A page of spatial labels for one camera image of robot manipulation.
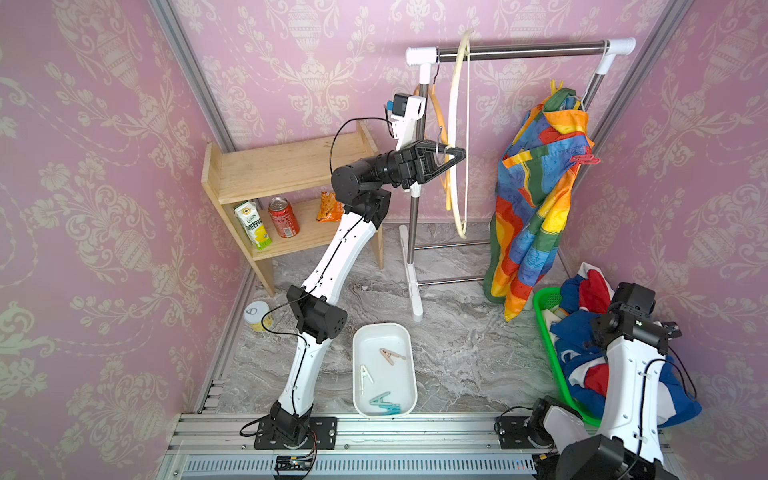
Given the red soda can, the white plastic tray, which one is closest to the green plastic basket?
the white plastic tray

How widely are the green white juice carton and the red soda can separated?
36mm

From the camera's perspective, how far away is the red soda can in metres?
0.82

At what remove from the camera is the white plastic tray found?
79 centimetres

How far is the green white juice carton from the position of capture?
77 cm

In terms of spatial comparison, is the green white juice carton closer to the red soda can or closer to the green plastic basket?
the red soda can

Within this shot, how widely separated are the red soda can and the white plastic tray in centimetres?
35

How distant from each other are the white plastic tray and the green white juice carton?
372 mm

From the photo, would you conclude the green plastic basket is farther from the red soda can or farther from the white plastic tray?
the red soda can

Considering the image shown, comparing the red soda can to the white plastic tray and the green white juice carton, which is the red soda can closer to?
the green white juice carton
